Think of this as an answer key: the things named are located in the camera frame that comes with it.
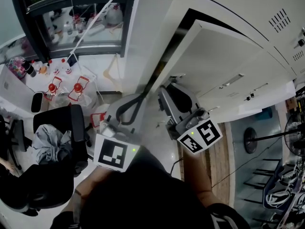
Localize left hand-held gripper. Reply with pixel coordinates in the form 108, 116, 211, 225
93, 93, 148, 173

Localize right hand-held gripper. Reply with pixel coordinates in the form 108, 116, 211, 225
158, 74, 224, 155

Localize white metal locker door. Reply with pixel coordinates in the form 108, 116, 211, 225
156, 20, 296, 123

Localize person's right forearm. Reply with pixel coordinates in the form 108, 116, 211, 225
182, 148, 216, 208

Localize person's left forearm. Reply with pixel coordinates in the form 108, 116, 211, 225
58, 165, 117, 225

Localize white metal locker cabinet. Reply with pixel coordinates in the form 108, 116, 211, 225
123, 0, 305, 128

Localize tan wooden hanger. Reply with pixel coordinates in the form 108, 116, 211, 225
102, 53, 122, 92

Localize large clear red-capped water jug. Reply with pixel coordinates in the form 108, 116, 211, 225
67, 75, 93, 107
44, 76, 64, 108

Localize black office chair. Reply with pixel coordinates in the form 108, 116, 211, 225
32, 104, 90, 177

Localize small red-capped clear bottle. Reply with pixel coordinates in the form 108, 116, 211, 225
60, 58, 72, 75
47, 59, 60, 75

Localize dark tablet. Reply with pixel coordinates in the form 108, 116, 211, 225
67, 54, 79, 67

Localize grey crumpled clothing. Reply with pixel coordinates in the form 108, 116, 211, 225
31, 124, 73, 166

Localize person's black shirt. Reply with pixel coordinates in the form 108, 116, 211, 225
50, 146, 251, 229

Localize white waste bin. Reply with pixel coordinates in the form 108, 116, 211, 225
30, 92, 44, 114

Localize white diagonal pole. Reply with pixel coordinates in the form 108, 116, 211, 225
70, 0, 128, 58

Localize black cup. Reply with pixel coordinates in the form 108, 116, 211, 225
21, 60, 37, 78

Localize brown cardboard box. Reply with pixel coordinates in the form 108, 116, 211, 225
285, 96, 298, 111

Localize white box appliance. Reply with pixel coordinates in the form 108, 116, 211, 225
0, 64, 34, 106

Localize black metal rack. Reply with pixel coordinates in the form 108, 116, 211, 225
242, 158, 283, 225

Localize colourful patterned bag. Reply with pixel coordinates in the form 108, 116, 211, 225
8, 55, 26, 79

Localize black standing fan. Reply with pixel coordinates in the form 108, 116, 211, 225
243, 113, 305, 157

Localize black padded chair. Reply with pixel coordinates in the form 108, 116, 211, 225
0, 163, 75, 217

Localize blue and white bag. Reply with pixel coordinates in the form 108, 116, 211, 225
263, 165, 305, 210

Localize clear jug with red handle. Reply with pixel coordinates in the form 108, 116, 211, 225
90, 104, 111, 129

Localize black floor cable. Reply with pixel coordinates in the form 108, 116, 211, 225
170, 136, 283, 189

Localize black window frame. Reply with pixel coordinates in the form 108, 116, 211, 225
9, 0, 139, 62

